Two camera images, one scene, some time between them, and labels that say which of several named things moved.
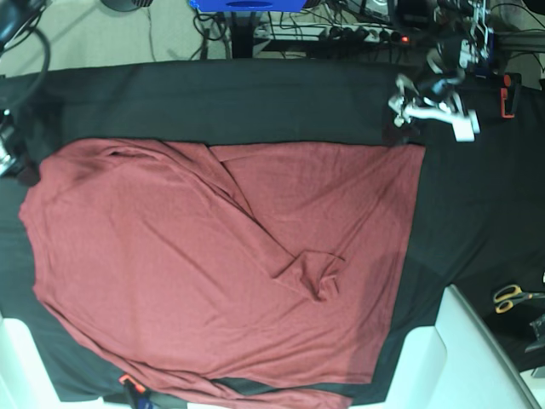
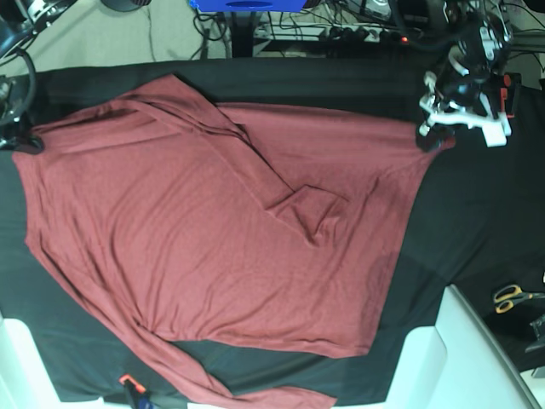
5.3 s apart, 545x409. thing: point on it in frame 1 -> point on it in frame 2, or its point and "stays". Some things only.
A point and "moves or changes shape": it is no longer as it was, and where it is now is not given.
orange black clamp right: x=509 y=95 stays
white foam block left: x=25 y=380 stays
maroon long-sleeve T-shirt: x=163 y=267 moves or changes shape
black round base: x=127 y=5 stays
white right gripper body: x=465 y=126 -> x=496 y=126
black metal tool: x=539 y=327 stays
